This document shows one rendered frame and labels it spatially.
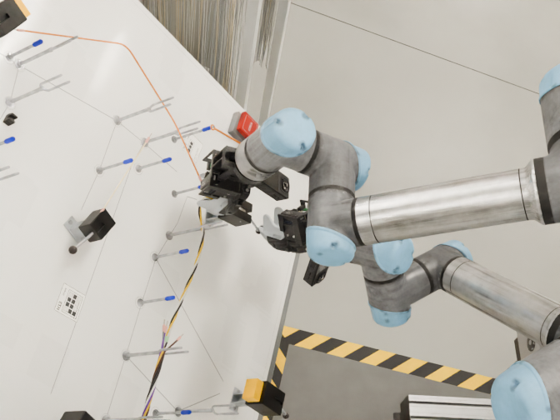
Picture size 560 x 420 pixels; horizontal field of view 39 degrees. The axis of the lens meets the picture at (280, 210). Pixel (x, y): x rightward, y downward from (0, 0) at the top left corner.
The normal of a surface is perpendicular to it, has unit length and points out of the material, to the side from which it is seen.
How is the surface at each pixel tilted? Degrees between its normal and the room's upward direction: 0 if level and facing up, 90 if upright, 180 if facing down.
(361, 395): 0
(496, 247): 0
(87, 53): 47
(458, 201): 39
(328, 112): 0
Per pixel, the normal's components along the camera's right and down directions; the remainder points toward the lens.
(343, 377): 0.13, -0.51
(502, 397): -0.90, 0.29
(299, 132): 0.47, -0.30
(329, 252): -0.06, 0.85
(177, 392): 0.79, -0.18
